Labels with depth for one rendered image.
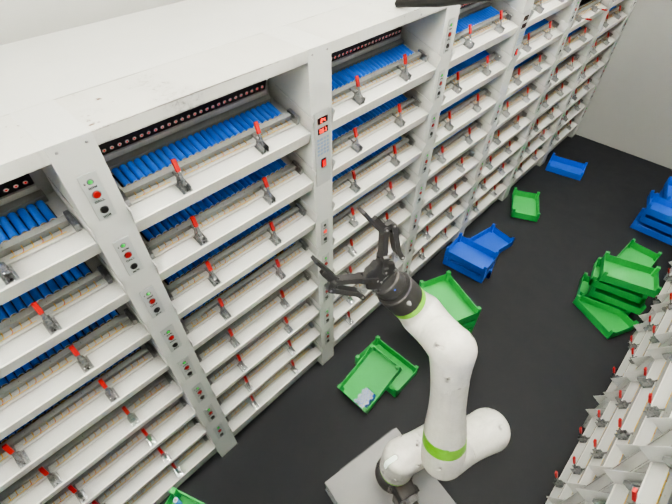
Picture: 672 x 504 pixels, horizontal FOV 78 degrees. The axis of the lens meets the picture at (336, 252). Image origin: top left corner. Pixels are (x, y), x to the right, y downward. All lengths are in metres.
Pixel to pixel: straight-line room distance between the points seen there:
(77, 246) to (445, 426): 0.98
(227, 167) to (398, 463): 1.16
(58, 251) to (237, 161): 0.51
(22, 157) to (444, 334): 0.91
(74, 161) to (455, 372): 0.92
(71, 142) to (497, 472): 2.19
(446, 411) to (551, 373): 1.72
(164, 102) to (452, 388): 0.92
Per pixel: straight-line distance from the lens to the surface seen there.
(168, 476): 2.24
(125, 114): 1.05
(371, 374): 2.41
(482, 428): 1.34
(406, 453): 1.67
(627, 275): 3.15
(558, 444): 2.58
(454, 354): 0.95
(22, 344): 1.28
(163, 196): 1.19
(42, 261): 1.14
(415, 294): 0.97
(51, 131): 1.06
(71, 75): 1.31
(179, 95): 1.09
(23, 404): 1.43
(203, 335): 1.58
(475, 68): 2.38
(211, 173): 1.23
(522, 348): 2.79
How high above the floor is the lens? 2.20
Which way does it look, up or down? 46 degrees down
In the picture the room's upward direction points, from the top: straight up
